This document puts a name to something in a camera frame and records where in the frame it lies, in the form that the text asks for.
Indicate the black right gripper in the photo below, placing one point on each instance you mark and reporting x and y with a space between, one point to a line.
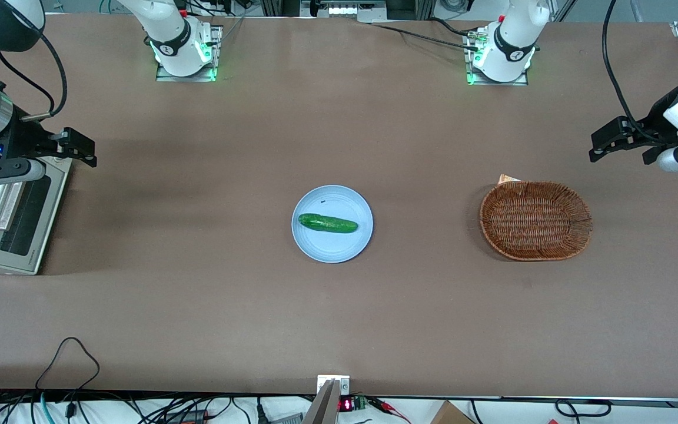
19 139

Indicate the red digit display board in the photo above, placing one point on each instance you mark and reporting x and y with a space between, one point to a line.
346 404

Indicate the red clip lead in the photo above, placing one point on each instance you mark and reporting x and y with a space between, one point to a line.
389 407

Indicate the light blue plate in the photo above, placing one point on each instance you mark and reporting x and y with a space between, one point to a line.
330 247

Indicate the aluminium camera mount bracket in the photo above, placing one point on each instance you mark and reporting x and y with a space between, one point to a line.
324 403

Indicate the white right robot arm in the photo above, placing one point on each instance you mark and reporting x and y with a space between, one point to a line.
169 26

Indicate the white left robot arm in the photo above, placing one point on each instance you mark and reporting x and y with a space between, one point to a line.
512 29

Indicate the green cucumber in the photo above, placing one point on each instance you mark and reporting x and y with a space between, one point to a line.
327 224

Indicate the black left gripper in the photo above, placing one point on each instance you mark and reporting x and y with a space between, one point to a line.
657 119

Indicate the brown wicker basket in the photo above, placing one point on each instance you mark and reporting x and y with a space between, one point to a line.
536 221

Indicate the small paper tag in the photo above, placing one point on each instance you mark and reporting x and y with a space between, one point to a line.
507 178

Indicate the grey lit control box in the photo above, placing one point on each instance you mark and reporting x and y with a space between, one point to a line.
345 9

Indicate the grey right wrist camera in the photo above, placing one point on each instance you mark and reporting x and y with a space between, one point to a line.
3 171

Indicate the brown cardboard box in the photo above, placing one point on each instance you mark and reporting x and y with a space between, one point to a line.
449 414

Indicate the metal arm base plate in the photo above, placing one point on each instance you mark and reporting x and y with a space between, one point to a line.
521 81
216 53

